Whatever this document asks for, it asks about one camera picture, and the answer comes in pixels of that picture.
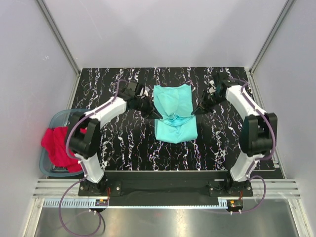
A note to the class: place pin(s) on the red t shirt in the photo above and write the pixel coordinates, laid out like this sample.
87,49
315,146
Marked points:
53,142

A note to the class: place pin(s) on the translucent blue plastic basket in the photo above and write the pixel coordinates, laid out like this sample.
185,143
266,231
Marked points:
61,119

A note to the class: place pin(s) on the teal t shirt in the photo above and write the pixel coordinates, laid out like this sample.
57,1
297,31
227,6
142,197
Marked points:
175,105

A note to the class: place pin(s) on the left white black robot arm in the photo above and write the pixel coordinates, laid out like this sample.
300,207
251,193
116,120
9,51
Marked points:
84,132

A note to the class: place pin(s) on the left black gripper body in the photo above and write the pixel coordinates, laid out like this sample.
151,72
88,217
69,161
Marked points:
144,105

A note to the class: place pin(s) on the aluminium frame rail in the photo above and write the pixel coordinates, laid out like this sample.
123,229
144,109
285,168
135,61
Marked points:
274,188

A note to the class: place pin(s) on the white slotted cable duct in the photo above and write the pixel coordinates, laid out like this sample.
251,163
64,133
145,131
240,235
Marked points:
95,203

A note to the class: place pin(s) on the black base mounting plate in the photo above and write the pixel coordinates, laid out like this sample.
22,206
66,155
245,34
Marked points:
213,183

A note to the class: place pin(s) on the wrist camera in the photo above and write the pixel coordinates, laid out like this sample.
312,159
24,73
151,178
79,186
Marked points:
220,82
134,89

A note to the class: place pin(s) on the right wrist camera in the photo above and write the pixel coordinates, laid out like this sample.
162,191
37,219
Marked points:
220,82

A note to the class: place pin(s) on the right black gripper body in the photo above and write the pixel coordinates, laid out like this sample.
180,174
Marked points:
209,100

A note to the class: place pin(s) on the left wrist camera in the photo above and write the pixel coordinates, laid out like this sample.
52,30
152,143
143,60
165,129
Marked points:
134,89

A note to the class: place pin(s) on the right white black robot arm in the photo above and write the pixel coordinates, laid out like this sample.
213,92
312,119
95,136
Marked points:
258,136

